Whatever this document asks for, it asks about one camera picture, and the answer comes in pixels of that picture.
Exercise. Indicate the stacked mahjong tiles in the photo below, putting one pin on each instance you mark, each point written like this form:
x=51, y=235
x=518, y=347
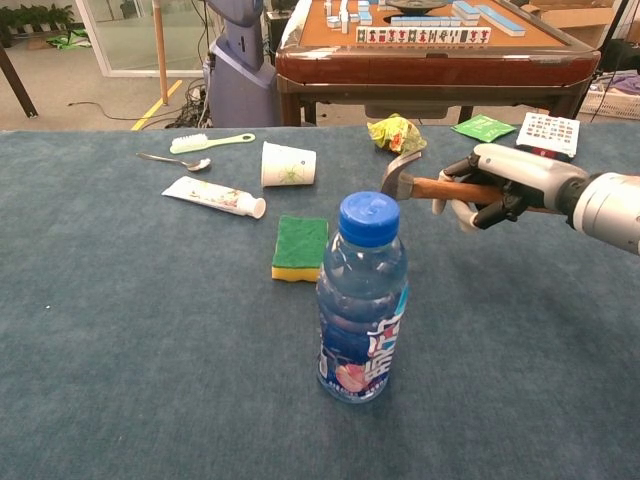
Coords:
x=345, y=15

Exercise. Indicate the white paper cup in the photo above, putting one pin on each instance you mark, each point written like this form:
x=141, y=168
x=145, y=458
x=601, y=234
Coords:
x=287, y=165

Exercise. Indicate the black tripod stand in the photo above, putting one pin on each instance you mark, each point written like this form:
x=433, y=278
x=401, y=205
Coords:
x=612, y=27

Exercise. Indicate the face-up mahjong tile row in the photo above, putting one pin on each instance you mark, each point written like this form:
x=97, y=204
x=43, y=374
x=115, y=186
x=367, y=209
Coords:
x=422, y=35

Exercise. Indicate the purple cloth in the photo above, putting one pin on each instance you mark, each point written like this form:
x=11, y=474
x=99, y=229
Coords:
x=627, y=84

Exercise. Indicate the brown mahjong table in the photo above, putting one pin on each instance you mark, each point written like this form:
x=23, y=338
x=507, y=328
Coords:
x=425, y=62

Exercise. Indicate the dark table leg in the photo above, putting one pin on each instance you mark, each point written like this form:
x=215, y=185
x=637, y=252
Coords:
x=17, y=82

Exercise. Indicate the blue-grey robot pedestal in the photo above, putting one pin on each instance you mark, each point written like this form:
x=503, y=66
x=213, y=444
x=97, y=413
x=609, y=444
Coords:
x=240, y=85

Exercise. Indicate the green bag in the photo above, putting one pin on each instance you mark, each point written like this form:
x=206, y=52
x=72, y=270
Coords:
x=70, y=40

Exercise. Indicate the metal spoon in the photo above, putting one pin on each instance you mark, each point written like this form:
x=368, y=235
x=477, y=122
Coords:
x=200, y=164

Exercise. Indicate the white toothpaste tube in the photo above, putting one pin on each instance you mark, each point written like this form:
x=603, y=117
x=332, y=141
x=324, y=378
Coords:
x=210, y=195

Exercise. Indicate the white plastic basket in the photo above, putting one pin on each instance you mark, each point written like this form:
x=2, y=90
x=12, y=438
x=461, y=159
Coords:
x=610, y=105

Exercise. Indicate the wooden pole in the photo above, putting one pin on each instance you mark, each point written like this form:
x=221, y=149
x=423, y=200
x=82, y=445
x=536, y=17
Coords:
x=160, y=50

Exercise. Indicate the blue capped water bottle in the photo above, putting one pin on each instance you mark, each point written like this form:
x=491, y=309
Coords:
x=360, y=300

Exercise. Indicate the green and yellow sponge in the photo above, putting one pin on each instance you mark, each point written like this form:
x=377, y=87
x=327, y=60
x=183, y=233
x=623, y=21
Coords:
x=299, y=242

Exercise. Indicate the white printed tile box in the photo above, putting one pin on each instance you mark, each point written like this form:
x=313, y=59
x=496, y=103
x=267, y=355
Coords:
x=547, y=130

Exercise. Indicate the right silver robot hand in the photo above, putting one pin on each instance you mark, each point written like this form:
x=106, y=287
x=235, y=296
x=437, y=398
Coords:
x=530, y=172

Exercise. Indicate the crumpled yellow-green wrapper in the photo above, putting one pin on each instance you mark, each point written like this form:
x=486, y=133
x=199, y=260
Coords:
x=395, y=135

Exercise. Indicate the potted green plants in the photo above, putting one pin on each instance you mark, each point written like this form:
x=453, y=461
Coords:
x=35, y=17

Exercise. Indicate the white glass door frame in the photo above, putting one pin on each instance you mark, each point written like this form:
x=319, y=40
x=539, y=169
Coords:
x=95, y=45

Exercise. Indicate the blue felt table cover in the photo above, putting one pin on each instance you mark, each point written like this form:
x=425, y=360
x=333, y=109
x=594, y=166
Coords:
x=125, y=325

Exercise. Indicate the light green brush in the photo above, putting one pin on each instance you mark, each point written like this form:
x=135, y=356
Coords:
x=187, y=144

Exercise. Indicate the blue-backed mahjong tile row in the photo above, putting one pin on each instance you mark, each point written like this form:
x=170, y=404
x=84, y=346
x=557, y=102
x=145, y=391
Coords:
x=500, y=20
x=425, y=21

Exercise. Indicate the green sachet packet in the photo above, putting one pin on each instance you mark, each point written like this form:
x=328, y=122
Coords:
x=482, y=128

